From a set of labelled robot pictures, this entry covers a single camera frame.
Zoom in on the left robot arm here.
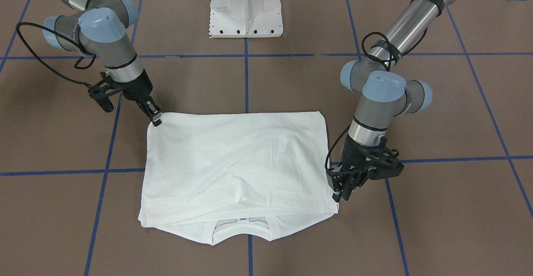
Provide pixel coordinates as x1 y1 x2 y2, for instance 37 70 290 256
325 0 526 202

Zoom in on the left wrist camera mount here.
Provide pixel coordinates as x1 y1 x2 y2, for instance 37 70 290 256
367 146 405 180

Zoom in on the white long-sleeve printed shirt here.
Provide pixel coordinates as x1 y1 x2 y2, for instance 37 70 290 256
138 112 339 246

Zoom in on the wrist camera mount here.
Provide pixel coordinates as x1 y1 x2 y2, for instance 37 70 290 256
367 146 405 180
88 72 121 113

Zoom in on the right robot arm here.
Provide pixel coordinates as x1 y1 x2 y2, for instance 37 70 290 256
33 0 162 126

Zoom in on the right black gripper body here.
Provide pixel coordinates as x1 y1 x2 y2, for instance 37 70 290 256
122 70 154 104

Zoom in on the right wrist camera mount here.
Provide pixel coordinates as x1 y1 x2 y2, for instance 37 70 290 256
88 72 121 113

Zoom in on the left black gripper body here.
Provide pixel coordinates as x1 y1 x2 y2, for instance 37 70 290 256
339 137 375 185

